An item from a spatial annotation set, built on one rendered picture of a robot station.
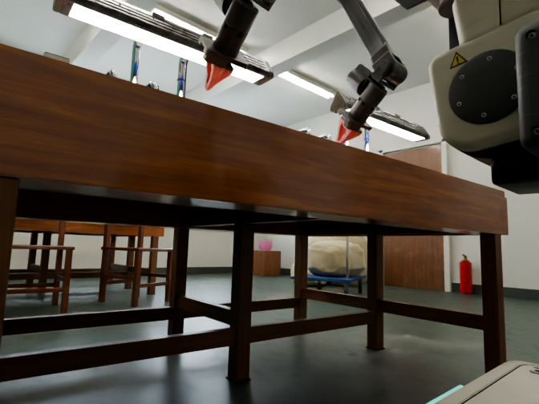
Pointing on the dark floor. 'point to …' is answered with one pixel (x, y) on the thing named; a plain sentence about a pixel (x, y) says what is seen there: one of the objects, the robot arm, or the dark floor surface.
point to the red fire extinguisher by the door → (465, 276)
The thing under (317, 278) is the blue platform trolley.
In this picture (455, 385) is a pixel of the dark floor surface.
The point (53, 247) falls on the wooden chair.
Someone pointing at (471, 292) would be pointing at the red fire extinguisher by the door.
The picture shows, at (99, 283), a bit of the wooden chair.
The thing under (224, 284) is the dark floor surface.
